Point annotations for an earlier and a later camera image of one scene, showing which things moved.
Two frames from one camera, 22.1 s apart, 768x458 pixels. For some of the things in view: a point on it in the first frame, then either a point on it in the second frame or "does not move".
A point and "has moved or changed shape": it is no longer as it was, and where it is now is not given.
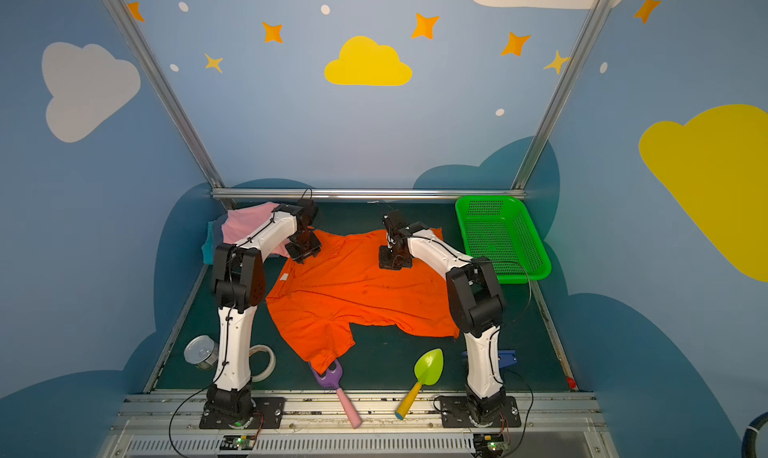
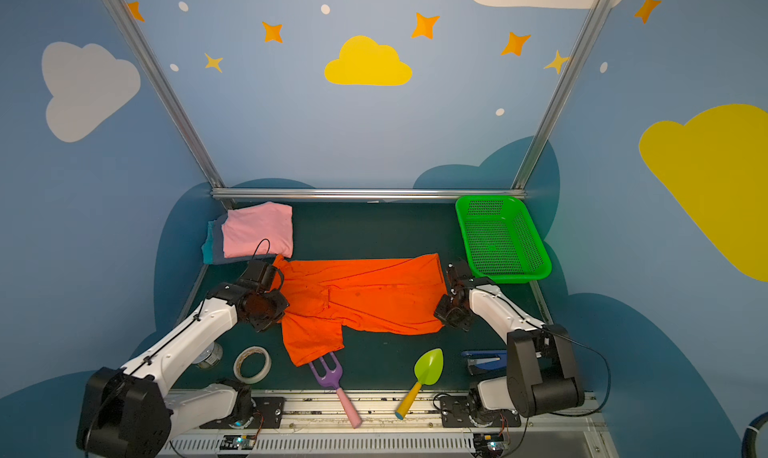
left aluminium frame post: [137, 44] does not move
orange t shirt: [314, 302] has moved or changed shape
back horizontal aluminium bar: [260, 194] does not move
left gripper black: [303, 249] → [271, 305]
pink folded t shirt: [241, 223] does not move
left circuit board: [238, 442] does not move
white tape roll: [271, 365] does not move
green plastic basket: [498, 228] does not move
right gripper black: [394, 260] → [452, 305]
